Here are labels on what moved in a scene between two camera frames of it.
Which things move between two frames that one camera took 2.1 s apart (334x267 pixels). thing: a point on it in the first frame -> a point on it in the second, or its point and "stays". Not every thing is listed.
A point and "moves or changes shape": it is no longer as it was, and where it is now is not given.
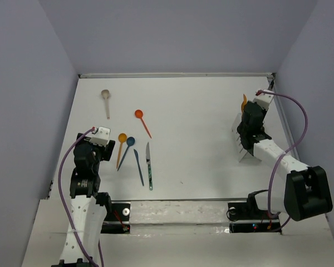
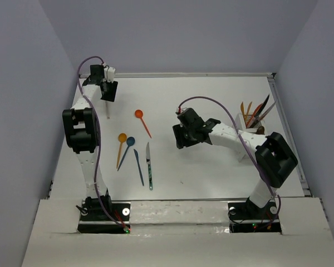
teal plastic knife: (137, 156) stays
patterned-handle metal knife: (148, 160) stays
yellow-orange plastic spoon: (122, 138) stays
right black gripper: (264, 111) -> (178, 130)
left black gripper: (105, 151) -> (109, 96)
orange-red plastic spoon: (138, 113) stays
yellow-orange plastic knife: (244, 103) moves or changes shape
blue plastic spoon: (130, 142) stays
